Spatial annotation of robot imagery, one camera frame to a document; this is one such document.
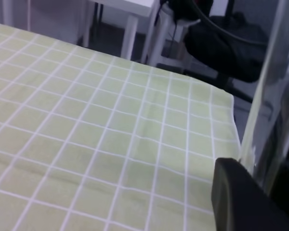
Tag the green checkered tablecloth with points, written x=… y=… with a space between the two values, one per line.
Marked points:
x=93 y=142

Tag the black office chair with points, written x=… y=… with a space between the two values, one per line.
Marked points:
x=232 y=59

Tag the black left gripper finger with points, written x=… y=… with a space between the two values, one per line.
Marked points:
x=239 y=204

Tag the white stool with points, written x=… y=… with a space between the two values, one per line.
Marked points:
x=163 y=31

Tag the clear test tube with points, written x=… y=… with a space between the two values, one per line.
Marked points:
x=266 y=138

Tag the white table legs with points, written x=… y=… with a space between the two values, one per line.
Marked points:
x=135 y=8

